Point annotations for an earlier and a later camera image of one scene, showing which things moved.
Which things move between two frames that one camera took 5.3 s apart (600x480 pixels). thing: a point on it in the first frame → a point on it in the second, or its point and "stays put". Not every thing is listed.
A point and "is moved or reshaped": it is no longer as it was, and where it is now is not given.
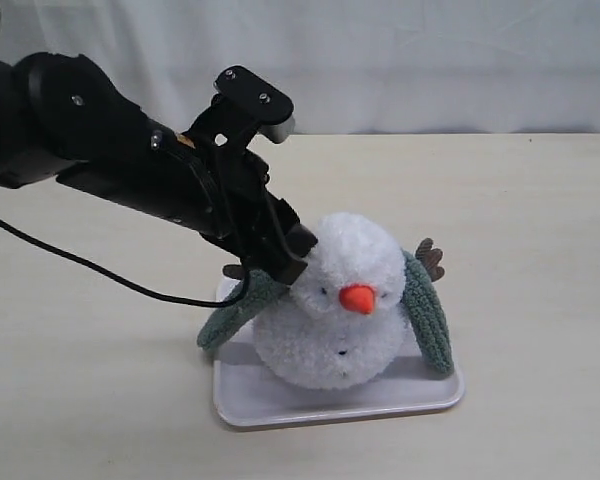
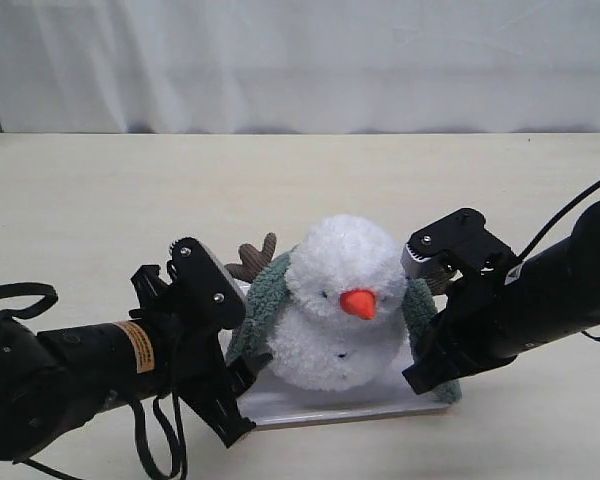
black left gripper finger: (299, 240) → (219, 404)
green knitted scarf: (255, 293) is moved or reshaped
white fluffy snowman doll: (337, 327) stays put
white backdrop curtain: (347, 67) stays put
